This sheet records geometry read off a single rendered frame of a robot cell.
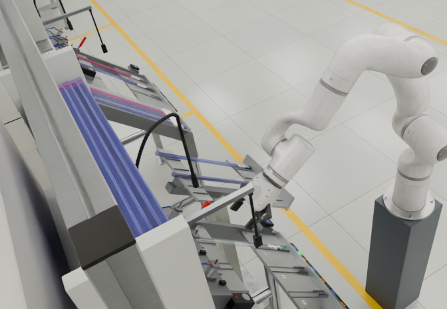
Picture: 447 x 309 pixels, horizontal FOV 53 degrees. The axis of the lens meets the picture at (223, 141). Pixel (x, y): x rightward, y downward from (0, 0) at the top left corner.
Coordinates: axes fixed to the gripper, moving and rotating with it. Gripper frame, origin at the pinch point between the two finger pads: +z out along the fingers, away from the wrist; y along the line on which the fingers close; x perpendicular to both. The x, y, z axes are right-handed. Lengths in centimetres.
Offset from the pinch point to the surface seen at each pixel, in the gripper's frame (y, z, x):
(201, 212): 18.1, -4.7, -36.4
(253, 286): -34, 48, 90
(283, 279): 15.5, 8.0, 17.5
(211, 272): 22.9, 6.9, -25.3
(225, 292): 27.0, 8.7, -21.1
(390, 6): -216, -176, 251
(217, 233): -8.0, 12.6, 5.8
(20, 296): 48, -1, -85
